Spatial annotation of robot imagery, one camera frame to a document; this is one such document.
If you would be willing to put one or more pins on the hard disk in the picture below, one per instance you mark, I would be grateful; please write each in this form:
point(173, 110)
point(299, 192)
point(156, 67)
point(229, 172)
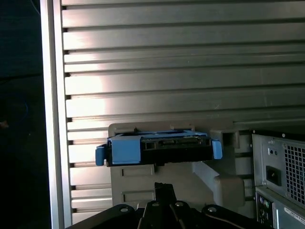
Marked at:
point(126, 152)

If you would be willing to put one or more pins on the silver power supply unit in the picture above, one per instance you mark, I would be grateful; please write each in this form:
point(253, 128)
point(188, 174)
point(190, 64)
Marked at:
point(271, 152)

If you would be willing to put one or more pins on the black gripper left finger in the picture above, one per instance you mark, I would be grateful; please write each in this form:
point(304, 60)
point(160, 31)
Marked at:
point(107, 217)

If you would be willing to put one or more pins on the black PC case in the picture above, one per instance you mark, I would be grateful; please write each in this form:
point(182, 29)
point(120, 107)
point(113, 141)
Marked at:
point(278, 214)

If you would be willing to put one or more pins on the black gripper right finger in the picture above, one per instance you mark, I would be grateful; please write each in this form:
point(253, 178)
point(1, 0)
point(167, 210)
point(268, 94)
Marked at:
point(214, 217)

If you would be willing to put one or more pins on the grey parts rack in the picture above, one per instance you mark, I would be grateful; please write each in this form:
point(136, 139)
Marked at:
point(186, 181)

